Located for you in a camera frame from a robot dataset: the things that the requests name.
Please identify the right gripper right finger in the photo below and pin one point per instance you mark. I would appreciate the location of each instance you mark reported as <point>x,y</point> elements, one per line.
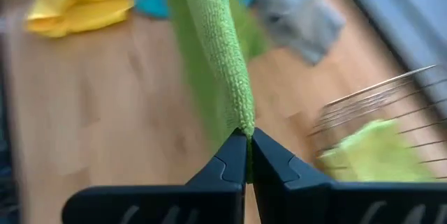
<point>297,199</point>

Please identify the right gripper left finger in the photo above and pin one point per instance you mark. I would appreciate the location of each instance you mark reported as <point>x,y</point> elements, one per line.
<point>209,199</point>

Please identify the light green microfiber towel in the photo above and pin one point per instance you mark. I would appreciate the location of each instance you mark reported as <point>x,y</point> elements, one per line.
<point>377,154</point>

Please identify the bright green microfiber towel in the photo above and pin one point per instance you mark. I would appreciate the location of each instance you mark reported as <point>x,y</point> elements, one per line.
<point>216,42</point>

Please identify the grey microfiber towel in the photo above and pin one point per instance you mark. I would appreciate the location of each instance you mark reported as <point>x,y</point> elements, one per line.
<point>297,18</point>

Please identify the yellow microfiber towel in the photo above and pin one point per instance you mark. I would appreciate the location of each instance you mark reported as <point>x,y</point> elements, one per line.
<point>77,4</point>

